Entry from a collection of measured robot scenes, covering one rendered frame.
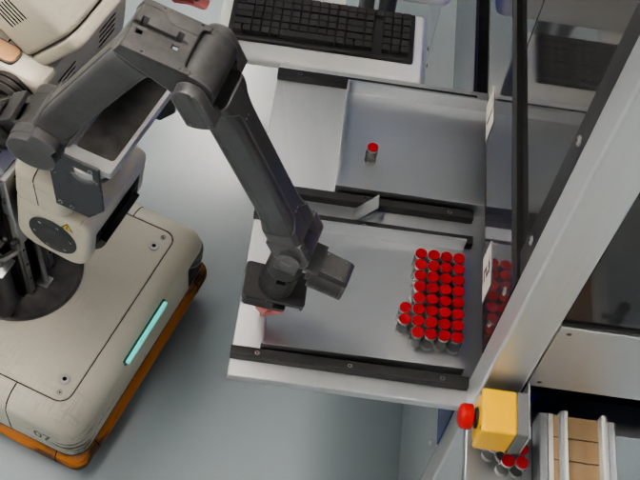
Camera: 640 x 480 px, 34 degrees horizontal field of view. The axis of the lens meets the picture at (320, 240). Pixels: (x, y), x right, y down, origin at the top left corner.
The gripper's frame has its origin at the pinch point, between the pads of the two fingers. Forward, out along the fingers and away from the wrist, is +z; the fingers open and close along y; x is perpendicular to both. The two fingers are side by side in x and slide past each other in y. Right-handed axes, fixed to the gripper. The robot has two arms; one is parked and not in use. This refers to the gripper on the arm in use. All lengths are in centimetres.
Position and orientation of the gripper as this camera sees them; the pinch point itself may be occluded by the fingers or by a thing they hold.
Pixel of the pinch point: (263, 310)
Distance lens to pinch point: 177.5
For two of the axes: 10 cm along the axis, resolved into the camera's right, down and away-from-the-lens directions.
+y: 9.6, 2.3, 1.7
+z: -2.7, 5.2, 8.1
